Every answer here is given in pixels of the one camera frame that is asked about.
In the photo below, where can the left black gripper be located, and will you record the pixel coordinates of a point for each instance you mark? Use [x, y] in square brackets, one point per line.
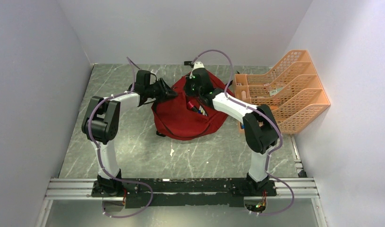
[166, 92]

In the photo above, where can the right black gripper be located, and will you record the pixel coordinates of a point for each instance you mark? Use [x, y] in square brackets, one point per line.
[188, 81]

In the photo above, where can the pink black highlighter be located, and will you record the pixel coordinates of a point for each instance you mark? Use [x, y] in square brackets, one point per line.
[193, 108]

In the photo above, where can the red backpack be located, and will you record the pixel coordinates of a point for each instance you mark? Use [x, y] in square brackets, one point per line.
[173, 119]

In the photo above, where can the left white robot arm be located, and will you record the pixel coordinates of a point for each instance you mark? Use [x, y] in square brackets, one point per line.
[101, 124]

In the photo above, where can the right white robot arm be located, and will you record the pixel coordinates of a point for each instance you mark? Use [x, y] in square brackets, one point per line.
[261, 131]

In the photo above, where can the orange plastic file organizer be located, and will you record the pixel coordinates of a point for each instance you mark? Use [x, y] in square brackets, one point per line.
[291, 88]

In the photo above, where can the black mounting rail base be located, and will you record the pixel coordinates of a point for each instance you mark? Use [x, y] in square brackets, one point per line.
[138, 192]

